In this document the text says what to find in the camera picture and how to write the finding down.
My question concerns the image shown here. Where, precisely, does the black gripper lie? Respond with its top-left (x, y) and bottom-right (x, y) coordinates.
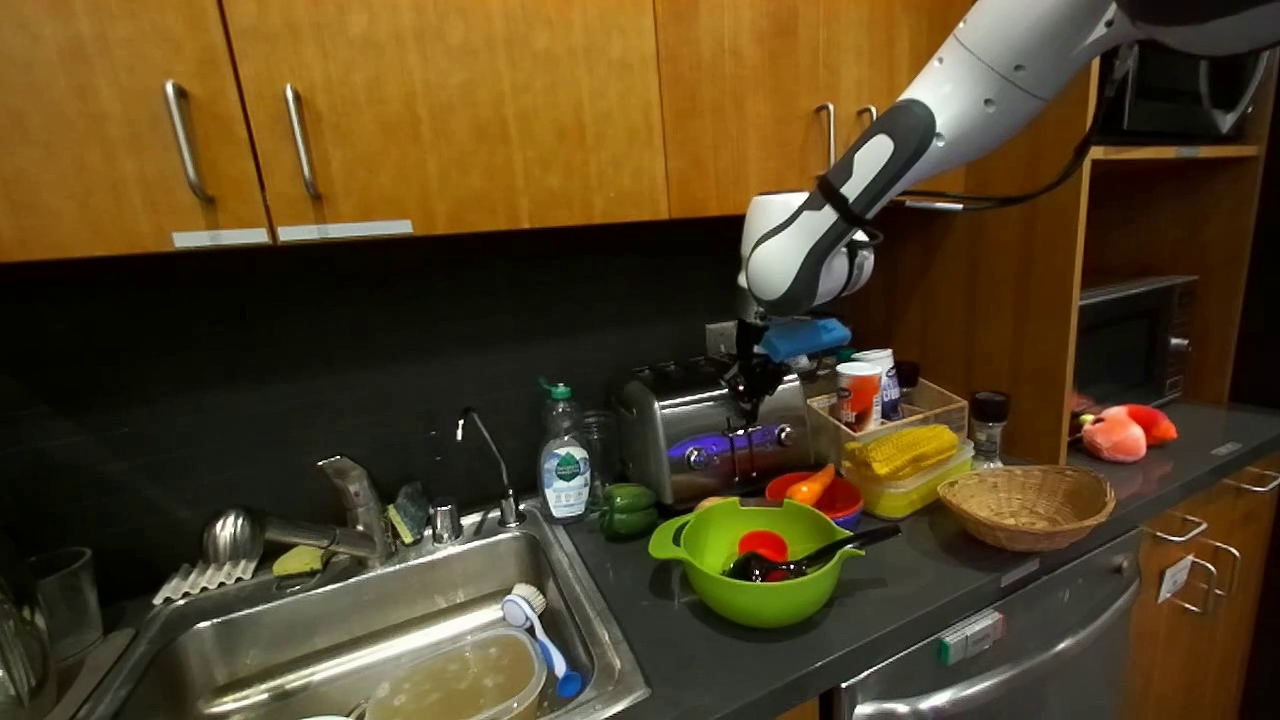
top-left (726, 321), bottom-right (792, 424)

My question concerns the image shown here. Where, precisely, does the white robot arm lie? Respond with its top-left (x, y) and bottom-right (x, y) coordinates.
top-left (737, 0), bottom-right (1280, 334)

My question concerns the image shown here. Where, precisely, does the silver toaster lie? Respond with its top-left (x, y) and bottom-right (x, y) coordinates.
top-left (620, 358), bottom-right (814, 507)

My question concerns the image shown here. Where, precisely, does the white red canister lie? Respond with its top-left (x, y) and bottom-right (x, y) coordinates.
top-left (832, 359), bottom-right (882, 433)

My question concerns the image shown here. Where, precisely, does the orange carrot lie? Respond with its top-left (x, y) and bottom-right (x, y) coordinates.
top-left (786, 466), bottom-right (838, 507)

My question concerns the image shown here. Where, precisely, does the wooden condiment box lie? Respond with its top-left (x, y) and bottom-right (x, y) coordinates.
top-left (804, 381), bottom-right (968, 461)

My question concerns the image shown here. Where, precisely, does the red small bowl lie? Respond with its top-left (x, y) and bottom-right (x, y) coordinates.
top-left (765, 474), bottom-right (863, 530)

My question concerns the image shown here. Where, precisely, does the yellow plastic container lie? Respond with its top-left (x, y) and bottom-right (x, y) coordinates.
top-left (842, 424), bottom-right (972, 520)

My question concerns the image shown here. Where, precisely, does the green colander bowl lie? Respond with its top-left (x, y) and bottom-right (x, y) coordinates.
top-left (650, 499), bottom-right (871, 630)

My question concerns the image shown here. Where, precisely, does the green bell pepper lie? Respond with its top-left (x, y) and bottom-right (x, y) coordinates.
top-left (596, 485), bottom-right (658, 541)

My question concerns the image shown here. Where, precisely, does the black ladle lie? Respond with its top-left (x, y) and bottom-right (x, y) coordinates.
top-left (726, 520), bottom-right (903, 586)

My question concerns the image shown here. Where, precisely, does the dish soap bottle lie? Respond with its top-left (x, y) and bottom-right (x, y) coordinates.
top-left (542, 381), bottom-right (594, 520)

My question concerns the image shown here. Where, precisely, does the pepper grinder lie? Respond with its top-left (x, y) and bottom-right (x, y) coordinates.
top-left (972, 393), bottom-right (1014, 466)

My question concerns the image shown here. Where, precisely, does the sink faucet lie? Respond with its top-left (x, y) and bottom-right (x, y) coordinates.
top-left (448, 410), bottom-right (530, 536)

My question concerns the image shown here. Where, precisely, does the wicker basket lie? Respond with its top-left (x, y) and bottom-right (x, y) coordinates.
top-left (937, 466), bottom-right (1116, 551)

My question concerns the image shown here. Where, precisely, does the dish brush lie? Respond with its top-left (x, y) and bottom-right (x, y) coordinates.
top-left (500, 586), bottom-right (590, 700)

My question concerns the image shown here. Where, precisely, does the red plush toy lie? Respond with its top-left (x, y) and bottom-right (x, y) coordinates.
top-left (1078, 403), bottom-right (1182, 466)

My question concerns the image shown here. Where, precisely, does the lower microwave oven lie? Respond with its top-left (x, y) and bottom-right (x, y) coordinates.
top-left (1073, 278), bottom-right (1194, 403)

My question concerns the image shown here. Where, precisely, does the dishwasher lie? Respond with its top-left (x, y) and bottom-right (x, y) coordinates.
top-left (822, 525), bottom-right (1141, 720)

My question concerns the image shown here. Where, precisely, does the steel sink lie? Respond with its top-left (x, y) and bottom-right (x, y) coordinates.
top-left (71, 515), bottom-right (650, 720)

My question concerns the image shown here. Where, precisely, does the wall outlet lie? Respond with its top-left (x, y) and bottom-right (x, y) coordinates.
top-left (704, 321), bottom-right (737, 359)

